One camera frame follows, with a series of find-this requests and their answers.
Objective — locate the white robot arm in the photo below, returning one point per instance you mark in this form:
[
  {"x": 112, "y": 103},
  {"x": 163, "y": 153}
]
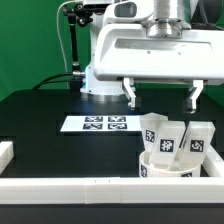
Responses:
[{"x": 169, "y": 20}]

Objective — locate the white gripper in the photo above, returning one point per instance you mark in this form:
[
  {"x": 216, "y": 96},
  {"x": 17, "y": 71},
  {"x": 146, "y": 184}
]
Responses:
[{"x": 124, "y": 51}]

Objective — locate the white marker base plate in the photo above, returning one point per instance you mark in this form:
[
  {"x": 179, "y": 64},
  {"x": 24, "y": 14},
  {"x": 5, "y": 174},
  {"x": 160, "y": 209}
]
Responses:
[{"x": 101, "y": 123}]

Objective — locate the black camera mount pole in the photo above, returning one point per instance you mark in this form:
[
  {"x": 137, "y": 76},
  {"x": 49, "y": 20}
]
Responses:
[{"x": 80, "y": 16}]

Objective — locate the white U-shaped fence wall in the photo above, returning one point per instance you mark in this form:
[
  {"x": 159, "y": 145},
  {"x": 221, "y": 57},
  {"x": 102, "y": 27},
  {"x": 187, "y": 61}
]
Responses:
[{"x": 208, "y": 189}]

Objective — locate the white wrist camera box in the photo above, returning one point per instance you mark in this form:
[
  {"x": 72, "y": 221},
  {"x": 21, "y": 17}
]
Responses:
[{"x": 128, "y": 11}]

